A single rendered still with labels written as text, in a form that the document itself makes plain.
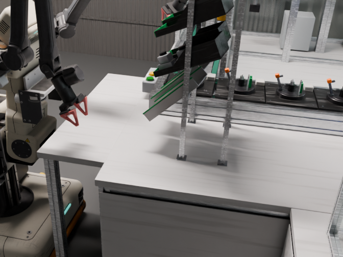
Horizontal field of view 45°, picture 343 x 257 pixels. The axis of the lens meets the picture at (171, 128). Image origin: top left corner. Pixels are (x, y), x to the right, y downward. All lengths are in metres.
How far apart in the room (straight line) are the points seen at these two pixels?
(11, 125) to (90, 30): 3.38
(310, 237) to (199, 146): 0.63
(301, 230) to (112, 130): 0.94
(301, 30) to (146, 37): 2.43
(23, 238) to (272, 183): 1.28
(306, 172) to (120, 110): 0.93
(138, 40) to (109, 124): 3.23
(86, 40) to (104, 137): 3.58
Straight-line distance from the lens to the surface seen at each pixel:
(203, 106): 2.02
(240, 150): 1.84
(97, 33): 5.30
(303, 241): 1.46
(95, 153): 1.78
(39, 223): 2.36
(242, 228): 1.65
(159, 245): 1.76
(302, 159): 1.86
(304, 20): 3.12
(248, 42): 3.26
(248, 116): 2.03
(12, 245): 2.29
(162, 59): 1.66
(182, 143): 1.70
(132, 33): 5.15
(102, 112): 2.10
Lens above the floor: 1.82
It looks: 30 degrees down
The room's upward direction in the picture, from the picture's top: 3 degrees clockwise
